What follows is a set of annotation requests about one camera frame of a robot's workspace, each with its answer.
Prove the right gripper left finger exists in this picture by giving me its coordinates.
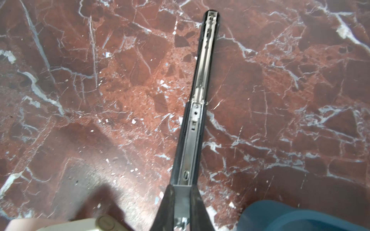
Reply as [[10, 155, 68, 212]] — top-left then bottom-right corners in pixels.
[[150, 184, 175, 231]]

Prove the beige stapler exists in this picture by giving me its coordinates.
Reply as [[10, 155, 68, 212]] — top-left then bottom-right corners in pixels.
[[38, 215, 128, 231]]

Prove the black stapler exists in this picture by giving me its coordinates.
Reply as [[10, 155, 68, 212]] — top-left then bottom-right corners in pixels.
[[170, 10, 220, 185]]

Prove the teal plastic tray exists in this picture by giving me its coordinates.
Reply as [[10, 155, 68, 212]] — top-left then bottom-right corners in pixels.
[[236, 200, 367, 231]]

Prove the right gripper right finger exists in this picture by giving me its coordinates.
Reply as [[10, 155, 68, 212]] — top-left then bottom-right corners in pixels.
[[190, 185, 215, 231]]

